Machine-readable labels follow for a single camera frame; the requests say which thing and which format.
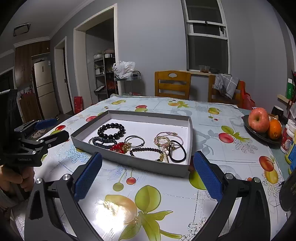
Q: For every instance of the wooden wall shelf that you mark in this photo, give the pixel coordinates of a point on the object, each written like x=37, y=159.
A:
x=283, y=98

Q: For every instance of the orange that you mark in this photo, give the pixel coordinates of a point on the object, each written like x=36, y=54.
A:
x=275, y=129

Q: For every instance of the green box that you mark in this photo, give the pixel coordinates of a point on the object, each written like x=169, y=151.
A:
x=290, y=89

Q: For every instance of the black plate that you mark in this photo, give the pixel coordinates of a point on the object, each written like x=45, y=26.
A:
x=261, y=138

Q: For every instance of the clear bowl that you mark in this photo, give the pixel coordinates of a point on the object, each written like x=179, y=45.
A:
x=204, y=69

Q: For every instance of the beige refrigerator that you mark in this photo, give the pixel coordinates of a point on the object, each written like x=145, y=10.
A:
x=45, y=92

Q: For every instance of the gold round hair clip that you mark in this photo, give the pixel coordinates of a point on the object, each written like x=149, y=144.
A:
x=161, y=138

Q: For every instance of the red plastic bag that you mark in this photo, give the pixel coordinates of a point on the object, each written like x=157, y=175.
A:
x=248, y=99

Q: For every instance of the white pot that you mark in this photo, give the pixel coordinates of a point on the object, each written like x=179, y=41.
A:
x=109, y=53

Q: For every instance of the silver bangle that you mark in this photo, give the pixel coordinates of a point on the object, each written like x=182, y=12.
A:
x=135, y=136

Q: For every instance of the grey cardboard tray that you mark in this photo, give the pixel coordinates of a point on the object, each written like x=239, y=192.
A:
x=143, y=125

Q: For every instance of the black mug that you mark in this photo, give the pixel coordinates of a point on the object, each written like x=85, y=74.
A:
x=278, y=111

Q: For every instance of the red apple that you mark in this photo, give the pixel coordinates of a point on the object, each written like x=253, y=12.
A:
x=259, y=119

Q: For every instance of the grey checked cloth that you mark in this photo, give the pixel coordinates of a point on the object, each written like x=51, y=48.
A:
x=227, y=85

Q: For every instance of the fruit print tablecloth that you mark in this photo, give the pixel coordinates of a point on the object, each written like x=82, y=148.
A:
x=161, y=185

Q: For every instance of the wooden cabinet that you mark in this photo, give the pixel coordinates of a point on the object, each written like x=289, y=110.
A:
x=23, y=62

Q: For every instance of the white bottle red label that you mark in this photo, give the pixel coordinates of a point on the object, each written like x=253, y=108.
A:
x=288, y=139

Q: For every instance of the wooden chair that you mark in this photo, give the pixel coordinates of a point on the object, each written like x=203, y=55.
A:
x=172, y=88
x=211, y=92

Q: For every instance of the red and gold brooch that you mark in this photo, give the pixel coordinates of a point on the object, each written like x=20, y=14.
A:
x=119, y=147

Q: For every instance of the ceiling lamp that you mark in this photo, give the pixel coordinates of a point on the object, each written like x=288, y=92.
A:
x=22, y=29

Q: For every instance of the white plastic bag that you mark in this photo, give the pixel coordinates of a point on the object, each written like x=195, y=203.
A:
x=123, y=69

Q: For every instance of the blue and yellow container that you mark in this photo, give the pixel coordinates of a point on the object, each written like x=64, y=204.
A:
x=292, y=153

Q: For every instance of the dark round object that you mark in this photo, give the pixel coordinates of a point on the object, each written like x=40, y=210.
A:
x=288, y=192

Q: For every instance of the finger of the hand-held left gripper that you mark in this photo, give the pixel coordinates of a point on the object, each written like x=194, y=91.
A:
x=46, y=124
x=55, y=136

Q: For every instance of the person's left hand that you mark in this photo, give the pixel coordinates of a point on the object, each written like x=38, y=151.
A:
x=12, y=178

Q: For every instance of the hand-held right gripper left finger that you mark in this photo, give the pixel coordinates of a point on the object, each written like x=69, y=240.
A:
x=89, y=176

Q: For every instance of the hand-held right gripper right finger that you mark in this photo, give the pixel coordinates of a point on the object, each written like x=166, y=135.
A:
x=208, y=176

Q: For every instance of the window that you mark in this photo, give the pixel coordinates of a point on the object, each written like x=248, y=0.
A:
x=205, y=51

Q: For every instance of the pearl and gold hair clip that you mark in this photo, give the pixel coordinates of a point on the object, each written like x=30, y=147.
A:
x=164, y=154

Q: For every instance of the metal shelf rack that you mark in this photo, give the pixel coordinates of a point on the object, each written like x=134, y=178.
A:
x=101, y=89

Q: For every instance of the red gift bag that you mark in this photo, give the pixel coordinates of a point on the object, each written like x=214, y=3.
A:
x=78, y=105

